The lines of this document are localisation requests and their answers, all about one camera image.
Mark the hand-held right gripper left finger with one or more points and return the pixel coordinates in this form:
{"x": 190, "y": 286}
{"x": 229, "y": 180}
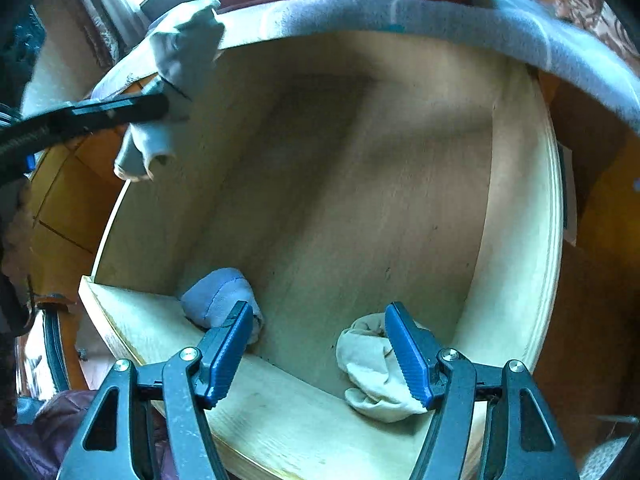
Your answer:
{"x": 230, "y": 355}

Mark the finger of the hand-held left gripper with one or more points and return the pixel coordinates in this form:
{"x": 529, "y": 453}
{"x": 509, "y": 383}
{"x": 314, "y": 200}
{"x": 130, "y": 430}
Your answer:
{"x": 125, "y": 108}

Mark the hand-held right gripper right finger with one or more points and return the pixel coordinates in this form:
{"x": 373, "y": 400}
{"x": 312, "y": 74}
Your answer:
{"x": 410, "y": 355}

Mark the beige sock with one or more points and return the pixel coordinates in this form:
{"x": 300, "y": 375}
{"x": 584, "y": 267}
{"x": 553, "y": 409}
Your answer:
{"x": 370, "y": 360}

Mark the blue sock roll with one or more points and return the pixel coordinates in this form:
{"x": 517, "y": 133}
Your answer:
{"x": 215, "y": 295}

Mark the grey sock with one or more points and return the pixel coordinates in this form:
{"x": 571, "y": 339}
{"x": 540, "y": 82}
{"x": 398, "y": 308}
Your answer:
{"x": 185, "y": 45}

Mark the wooden drawer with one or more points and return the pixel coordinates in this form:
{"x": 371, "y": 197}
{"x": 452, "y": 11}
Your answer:
{"x": 350, "y": 185}

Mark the person's purple jacket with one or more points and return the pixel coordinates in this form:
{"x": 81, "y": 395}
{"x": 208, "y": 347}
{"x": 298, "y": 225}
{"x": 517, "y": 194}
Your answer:
{"x": 50, "y": 425}

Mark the blue checked cloth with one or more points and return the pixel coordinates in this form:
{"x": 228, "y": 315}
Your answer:
{"x": 450, "y": 15}

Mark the brown patterned curtain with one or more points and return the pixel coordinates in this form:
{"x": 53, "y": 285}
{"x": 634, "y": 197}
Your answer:
{"x": 600, "y": 15}

